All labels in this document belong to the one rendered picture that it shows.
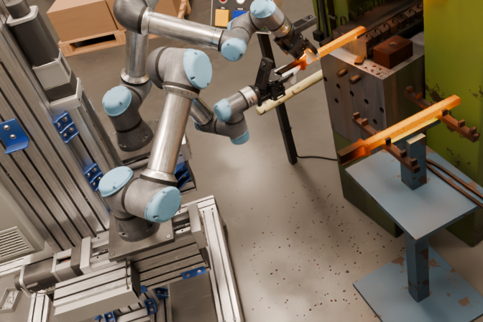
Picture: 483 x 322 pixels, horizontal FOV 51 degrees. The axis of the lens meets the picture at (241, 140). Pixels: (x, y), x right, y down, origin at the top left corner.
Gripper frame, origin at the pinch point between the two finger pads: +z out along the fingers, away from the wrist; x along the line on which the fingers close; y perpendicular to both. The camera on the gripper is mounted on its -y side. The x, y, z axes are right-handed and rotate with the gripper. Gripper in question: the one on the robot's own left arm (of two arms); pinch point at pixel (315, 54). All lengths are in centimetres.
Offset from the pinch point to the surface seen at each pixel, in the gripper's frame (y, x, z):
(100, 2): 33, -315, 44
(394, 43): -20.8, 15.1, 14.7
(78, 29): 64, -332, 50
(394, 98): -4.8, 22.0, 25.6
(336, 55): -6.9, -4.6, 13.7
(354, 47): -12.8, 0.8, 13.7
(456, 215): 20, 70, 24
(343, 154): 26, 48, -12
